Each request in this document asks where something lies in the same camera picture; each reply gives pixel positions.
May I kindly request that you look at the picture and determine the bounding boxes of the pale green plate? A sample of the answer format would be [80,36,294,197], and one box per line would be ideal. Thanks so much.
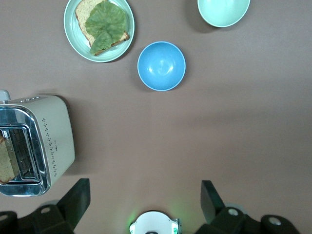
[63,0,136,63]

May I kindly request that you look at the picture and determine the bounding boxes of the cream and chrome toaster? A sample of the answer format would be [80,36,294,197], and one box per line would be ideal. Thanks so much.
[0,89,76,197]

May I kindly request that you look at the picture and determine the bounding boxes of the brown toast slice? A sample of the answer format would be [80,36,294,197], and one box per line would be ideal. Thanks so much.
[0,136,20,185]

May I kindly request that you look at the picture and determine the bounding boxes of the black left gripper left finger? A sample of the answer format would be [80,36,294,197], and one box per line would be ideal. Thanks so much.
[0,178,91,234]

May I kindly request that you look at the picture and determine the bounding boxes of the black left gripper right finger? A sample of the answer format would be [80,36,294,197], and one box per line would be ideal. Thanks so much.
[195,180,300,234]

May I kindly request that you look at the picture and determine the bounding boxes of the blue bowl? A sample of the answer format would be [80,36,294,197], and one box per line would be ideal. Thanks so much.
[137,40,187,92]

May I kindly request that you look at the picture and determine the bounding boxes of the green lettuce leaf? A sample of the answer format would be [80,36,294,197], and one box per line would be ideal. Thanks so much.
[84,0,127,55]

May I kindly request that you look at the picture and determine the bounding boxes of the pale green bowl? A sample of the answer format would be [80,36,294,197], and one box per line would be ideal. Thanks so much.
[197,0,251,28]

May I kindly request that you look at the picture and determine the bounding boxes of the brown bread slice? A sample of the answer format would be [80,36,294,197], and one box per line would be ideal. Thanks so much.
[75,0,130,57]

